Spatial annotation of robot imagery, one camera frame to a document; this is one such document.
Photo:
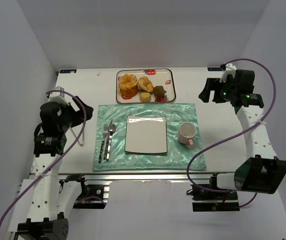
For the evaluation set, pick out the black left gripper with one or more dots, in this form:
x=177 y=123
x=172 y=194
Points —
x=75 y=113

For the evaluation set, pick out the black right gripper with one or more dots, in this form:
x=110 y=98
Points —
x=215 y=90

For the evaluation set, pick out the metal bread tongs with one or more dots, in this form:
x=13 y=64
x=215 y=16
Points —
x=78 y=138

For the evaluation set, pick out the golden croissant bread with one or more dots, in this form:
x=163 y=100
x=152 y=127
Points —
x=145 y=84

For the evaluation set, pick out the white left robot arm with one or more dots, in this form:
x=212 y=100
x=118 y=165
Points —
x=52 y=203

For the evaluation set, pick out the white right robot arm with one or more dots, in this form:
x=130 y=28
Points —
x=263 y=171

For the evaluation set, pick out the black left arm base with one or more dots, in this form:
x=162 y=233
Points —
x=91 y=195

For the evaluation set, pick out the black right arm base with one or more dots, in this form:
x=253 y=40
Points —
x=206 y=201

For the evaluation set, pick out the sugared orange bundt bread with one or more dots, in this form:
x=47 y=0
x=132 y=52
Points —
x=128 y=85

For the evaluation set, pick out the strawberry print serving tray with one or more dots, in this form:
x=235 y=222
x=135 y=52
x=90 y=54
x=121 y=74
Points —
x=153 y=85

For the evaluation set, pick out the pink white mug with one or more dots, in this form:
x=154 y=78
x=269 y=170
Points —
x=187 y=131

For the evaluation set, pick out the brown chocolate croissant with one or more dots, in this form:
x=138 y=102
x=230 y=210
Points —
x=159 y=91

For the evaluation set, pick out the small round pale bun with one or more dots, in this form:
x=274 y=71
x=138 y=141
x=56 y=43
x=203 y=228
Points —
x=145 y=97

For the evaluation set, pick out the white square plate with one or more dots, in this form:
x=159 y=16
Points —
x=146 y=135

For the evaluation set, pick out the teal satin placemat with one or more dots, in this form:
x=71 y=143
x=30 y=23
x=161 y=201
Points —
x=178 y=155

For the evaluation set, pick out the silver fork patterned handle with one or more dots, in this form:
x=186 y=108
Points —
x=105 y=132

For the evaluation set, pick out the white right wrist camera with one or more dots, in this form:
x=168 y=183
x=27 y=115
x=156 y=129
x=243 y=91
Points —
x=228 y=69

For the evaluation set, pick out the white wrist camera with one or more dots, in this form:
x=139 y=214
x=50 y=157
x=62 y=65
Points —
x=228 y=69
x=57 y=101

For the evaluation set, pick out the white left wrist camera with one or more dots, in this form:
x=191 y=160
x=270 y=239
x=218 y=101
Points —
x=57 y=101

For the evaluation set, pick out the silver knife patterned handle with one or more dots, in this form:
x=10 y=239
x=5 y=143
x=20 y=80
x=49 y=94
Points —
x=111 y=131

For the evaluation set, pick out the aluminium table frame rail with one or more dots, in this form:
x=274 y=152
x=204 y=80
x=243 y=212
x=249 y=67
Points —
x=137 y=176

